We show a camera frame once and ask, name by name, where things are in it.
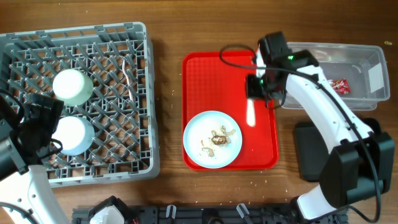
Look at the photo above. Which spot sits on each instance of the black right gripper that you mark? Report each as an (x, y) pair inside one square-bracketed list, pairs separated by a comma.
[(252, 91)]

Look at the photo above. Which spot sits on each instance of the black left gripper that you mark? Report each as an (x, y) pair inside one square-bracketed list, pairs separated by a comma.
[(50, 117)]

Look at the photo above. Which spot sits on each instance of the light blue bowl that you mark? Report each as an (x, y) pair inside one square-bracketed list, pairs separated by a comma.
[(76, 135)]

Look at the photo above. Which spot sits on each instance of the light green bowl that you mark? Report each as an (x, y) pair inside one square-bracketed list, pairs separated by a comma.
[(73, 87)]

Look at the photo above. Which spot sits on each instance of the white plastic spoon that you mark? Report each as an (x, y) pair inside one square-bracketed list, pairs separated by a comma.
[(250, 113)]

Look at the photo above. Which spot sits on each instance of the red snack wrapper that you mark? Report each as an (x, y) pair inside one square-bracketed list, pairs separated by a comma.
[(341, 86)]

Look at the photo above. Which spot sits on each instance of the white plastic fork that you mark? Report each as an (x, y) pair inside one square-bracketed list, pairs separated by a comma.
[(131, 97)]

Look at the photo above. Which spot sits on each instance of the light blue plate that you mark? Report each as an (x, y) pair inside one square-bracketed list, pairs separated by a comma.
[(199, 127)]

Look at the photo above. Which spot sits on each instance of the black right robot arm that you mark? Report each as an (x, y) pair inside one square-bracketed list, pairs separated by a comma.
[(360, 159)]

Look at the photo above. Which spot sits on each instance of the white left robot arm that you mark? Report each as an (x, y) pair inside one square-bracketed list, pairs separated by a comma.
[(26, 194)]

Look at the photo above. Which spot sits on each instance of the grey dishwasher rack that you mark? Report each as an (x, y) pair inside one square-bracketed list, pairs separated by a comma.
[(126, 143)]

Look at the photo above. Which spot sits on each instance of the red plastic tray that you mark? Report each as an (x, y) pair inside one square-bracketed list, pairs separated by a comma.
[(208, 84)]

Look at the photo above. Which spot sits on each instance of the clear plastic bin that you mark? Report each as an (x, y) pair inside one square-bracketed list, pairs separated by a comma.
[(363, 67)]

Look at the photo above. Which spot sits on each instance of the black plastic tray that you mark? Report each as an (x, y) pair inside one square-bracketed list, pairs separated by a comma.
[(312, 155)]

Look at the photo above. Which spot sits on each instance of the food scraps on plate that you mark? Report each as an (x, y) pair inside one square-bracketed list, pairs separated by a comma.
[(218, 140)]

